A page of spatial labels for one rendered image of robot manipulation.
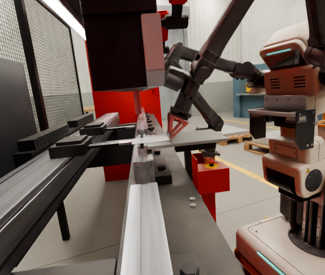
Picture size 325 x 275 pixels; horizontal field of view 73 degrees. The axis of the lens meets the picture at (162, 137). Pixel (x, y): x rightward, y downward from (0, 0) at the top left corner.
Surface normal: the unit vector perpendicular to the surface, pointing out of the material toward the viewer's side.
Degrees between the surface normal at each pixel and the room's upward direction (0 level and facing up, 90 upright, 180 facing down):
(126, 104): 90
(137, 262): 0
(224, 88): 90
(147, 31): 90
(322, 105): 90
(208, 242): 0
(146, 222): 0
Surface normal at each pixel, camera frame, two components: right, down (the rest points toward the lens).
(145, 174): 0.09, 0.20
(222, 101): 0.33, 0.17
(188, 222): -0.08, -0.97
